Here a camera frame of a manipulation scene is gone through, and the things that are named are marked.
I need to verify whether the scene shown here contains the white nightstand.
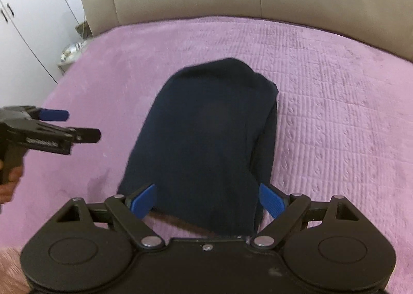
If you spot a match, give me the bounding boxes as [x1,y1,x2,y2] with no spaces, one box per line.
[57,39,92,74]

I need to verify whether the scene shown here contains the white wardrobe doors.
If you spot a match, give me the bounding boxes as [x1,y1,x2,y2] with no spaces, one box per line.
[1,0,85,106]

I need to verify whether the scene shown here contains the person's left hand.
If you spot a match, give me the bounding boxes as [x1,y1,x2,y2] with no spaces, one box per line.
[0,166,24,205]

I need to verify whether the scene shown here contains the navy white-striped track pants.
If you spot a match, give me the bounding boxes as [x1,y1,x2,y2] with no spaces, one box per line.
[118,58,278,236]

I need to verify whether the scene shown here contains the clutter on nightstand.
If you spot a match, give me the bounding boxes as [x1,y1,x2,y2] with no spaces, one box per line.
[60,41,88,63]

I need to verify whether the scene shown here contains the pink quilted bedspread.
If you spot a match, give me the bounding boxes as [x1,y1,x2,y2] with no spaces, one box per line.
[1,17,412,293]

